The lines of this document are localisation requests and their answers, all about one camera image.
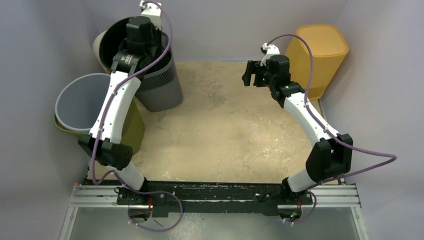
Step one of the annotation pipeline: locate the yellow slatted plastic basket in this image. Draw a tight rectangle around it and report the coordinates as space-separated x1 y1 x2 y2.
284 24 349 101

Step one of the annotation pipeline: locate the black bucket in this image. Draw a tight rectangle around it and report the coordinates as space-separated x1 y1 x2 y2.
99 17 172 75

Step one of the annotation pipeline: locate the grey slatted plastic basket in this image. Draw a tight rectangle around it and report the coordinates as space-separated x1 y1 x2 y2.
135 49 183 112

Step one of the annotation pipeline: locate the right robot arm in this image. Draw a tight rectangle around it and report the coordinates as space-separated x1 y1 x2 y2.
241 55 353 204

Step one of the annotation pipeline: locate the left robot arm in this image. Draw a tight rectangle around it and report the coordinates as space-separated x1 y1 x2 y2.
78 16 162 205

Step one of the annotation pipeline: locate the olive green slatted basket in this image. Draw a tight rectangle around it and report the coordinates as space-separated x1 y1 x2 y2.
53 99 145 155

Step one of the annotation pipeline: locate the white cylindrical bin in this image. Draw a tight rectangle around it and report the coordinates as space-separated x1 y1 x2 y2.
92 30 110 74

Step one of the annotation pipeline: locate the light grey inner bucket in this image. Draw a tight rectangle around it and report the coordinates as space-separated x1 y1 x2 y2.
54 73 110 133

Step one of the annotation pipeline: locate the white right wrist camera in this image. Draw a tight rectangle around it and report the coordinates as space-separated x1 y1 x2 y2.
260 42 280 67

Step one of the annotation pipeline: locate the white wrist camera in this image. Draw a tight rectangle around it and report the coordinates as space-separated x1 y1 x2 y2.
139 0 162 29
260 42 280 67

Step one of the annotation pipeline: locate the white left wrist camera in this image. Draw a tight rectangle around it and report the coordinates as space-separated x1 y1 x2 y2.
139 0 162 29

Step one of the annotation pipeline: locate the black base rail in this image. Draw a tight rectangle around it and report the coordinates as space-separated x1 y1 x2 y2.
101 179 314 219

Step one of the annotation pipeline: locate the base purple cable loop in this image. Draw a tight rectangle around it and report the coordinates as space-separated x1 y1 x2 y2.
114 187 184 233

